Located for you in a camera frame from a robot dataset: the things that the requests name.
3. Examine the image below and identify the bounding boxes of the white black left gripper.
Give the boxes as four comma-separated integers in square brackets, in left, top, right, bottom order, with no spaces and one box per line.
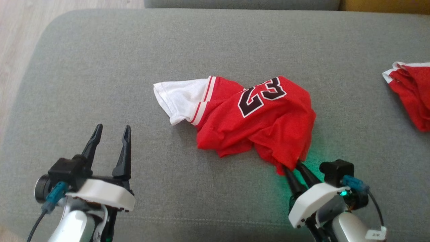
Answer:
[66,124,136,213]

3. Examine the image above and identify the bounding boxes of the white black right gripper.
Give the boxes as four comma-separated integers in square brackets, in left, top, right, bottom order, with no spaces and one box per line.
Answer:
[282,161,352,229]

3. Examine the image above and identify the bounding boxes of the red jersey number 23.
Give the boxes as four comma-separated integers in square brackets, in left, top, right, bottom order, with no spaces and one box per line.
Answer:
[153,76,317,176]

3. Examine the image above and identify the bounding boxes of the red shorts with white trim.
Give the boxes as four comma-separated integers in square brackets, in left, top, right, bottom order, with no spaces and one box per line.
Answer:
[382,62,430,132]

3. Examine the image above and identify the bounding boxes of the grey fabric sofa seat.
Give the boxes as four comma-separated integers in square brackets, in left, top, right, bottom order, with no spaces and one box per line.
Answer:
[0,8,430,242]

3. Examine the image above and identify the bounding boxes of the grey sofa back cushion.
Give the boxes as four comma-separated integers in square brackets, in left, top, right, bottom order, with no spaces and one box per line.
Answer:
[144,0,342,11]

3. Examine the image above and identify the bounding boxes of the yellow cushion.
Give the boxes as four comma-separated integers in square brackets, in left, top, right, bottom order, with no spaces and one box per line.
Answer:
[339,0,430,15]

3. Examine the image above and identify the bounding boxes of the black cable with teal plug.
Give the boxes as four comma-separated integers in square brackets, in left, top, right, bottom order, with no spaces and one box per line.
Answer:
[27,181,70,242]
[342,174,385,230]

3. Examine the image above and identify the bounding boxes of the white cable tag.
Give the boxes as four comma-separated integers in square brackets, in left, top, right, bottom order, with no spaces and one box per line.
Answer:
[365,226,388,241]

